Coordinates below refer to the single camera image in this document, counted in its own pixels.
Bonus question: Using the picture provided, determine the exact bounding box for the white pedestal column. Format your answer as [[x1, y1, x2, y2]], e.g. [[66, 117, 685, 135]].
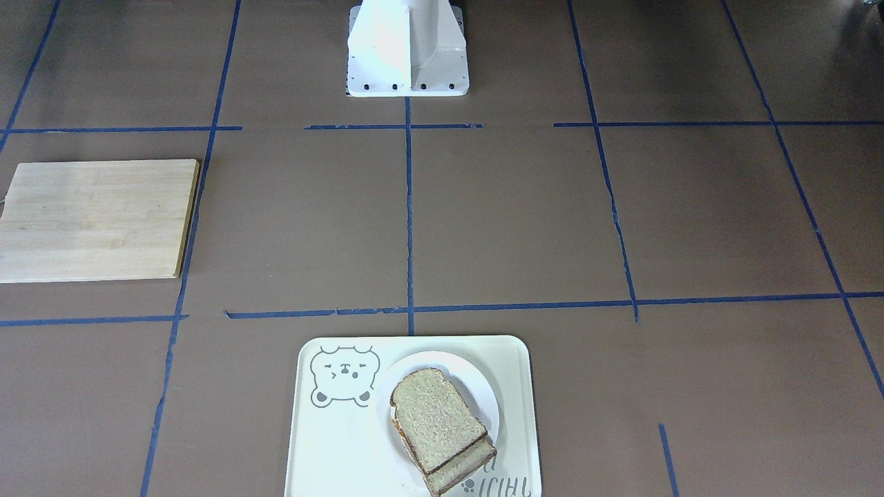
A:
[[345, 1, 470, 98]]

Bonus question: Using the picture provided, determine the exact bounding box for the brown bread slice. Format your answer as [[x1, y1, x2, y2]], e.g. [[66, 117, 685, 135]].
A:
[[390, 368, 488, 475]]

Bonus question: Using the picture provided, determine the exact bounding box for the bread slice on plate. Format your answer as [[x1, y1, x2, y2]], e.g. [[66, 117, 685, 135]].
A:
[[424, 436, 498, 496]]

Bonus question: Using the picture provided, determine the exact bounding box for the wooden cutting board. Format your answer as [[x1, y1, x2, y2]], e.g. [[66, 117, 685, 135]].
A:
[[1, 159, 201, 284]]

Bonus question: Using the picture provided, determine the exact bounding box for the cream bear tray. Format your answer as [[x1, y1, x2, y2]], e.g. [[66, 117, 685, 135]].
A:
[[285, 335, 542, 496]]

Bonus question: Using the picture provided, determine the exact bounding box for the white round plate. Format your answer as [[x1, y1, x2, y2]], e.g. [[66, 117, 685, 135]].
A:
[[365, 351, 500, 485]]

